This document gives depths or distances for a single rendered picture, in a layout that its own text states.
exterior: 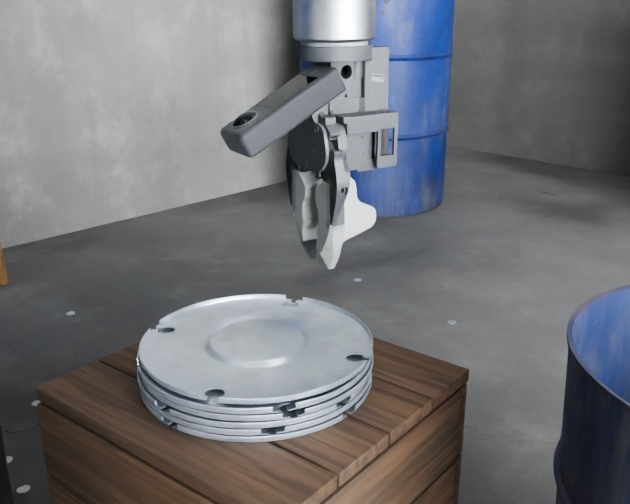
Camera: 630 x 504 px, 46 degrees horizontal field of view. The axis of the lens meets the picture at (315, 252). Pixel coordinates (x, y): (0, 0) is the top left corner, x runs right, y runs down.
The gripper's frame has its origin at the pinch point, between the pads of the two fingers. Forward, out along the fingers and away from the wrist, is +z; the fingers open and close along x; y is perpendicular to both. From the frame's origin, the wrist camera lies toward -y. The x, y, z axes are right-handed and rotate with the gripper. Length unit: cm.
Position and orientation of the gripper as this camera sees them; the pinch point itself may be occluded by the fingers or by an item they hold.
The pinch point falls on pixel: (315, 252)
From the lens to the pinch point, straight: 74.8
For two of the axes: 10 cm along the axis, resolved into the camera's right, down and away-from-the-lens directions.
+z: 0.0, 9.4, 3.4
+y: 8.6, -1.8, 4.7
